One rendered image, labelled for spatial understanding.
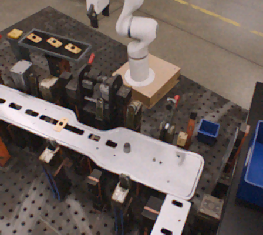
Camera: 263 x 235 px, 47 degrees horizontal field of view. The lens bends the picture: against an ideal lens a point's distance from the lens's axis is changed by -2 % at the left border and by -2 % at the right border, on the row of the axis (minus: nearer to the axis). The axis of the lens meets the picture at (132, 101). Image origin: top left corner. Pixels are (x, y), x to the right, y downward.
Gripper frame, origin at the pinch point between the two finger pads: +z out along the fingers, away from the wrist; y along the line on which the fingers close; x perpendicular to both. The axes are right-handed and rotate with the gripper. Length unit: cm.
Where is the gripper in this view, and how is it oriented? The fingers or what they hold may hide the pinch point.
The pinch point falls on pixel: (100, 19)
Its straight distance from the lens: 127.3
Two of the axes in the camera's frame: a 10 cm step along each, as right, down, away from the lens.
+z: 0.0, 6.7, 7.4
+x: 9.1, 3.0, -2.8
